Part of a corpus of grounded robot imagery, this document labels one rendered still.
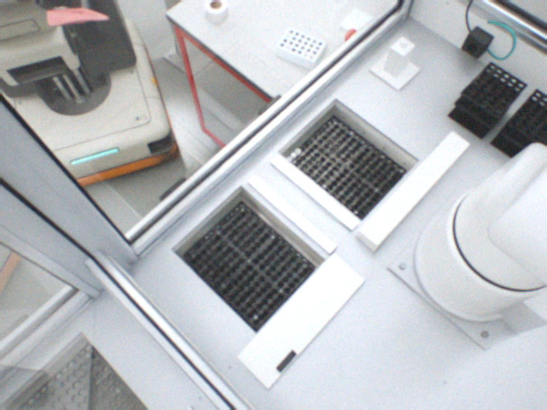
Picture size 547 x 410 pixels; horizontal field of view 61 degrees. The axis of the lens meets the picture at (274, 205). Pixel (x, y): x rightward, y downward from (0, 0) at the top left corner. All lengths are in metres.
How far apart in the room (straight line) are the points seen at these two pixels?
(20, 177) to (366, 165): 0.77
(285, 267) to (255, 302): 0.10
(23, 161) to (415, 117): 0.83
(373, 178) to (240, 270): 0.37
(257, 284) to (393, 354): 0.31
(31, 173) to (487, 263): 0.64
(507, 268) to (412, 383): 0.30
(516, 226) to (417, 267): 0.52
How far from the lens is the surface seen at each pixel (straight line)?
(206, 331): 0.92
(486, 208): 0.71
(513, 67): 1.26
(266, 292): 0.97
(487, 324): 0.98
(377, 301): 0.94
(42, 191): 0.66
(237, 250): 1.00
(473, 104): 1.14
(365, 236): 0.94
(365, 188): 1.10
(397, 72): 1.17
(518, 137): 1.12
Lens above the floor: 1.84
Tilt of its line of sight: 66 degrees down
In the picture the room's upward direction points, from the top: straight up
